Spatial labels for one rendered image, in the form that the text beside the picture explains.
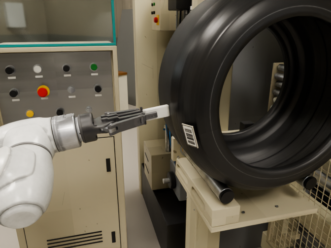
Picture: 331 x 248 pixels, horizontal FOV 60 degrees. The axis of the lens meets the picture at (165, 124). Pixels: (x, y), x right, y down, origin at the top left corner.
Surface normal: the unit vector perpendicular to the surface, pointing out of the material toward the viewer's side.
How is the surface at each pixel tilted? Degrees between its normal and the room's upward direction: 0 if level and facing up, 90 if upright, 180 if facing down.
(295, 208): 0
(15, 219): 112
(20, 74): 90
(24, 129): 22
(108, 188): 90
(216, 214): 90
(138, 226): 0
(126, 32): 75
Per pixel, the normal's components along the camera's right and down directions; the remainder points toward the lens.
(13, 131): -0.11, -0.68
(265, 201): 0.00, -0.94
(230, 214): 0.25, 0.32
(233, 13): -0.28, -0.29
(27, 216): 0.37, 0.64
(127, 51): -0.68, -0.01
